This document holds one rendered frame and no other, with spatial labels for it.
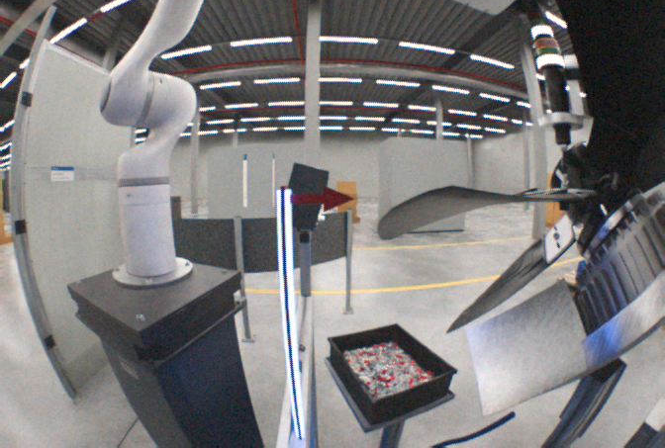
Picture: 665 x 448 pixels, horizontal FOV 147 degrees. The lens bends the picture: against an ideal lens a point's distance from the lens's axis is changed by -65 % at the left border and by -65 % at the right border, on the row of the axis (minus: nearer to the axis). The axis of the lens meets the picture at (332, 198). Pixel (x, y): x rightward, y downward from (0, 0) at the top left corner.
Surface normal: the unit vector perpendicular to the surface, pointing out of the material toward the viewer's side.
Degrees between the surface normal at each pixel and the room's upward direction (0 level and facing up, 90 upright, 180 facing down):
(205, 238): 90
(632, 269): 70
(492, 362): 55
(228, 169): 90
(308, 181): 90
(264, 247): 90
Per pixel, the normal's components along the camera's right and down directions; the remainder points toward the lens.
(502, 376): -0.65, -0.54
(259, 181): 0.04, 0.06
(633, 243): -0.87, -0.38
